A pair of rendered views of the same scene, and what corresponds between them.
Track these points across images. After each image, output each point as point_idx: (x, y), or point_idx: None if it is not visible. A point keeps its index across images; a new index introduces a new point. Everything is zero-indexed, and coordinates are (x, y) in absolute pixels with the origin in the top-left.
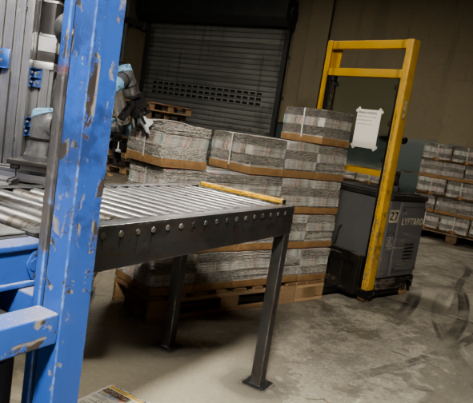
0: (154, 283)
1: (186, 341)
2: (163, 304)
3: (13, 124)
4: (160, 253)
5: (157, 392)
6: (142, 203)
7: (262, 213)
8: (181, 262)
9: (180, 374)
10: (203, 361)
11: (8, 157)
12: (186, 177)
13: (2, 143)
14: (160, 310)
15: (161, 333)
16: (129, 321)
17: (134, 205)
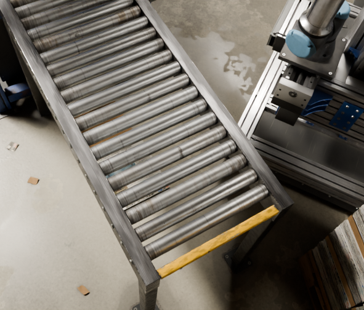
0: (315, 253)
1: (248, 284)
2: (310, 275)
3: None
4: (37, 86)
5: (154, 216)
6: (100, 77)
7: (103, 207)
8: (249, 230)
9: (178, 247)
10: (199, 280)
11: (353, 32)
12: None
13: (361, 16)
14: (307, 274)
15: (270, 266)
16: (300, 243)
17: (87, 67)
